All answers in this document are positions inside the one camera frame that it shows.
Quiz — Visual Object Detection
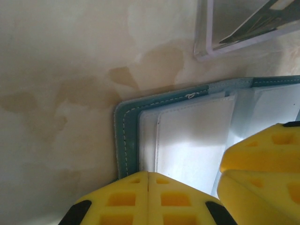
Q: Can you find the teal leather card holder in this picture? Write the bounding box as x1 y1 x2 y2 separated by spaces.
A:
113 75 300 200

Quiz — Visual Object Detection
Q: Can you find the clear acrylic card tray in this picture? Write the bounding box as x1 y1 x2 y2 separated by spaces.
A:
194 0 300 62

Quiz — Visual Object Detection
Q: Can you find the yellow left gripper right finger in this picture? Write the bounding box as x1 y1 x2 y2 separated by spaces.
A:
149 172 237 225

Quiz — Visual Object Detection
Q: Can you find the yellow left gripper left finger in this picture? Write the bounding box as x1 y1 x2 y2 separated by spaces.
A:
58 171 150 225

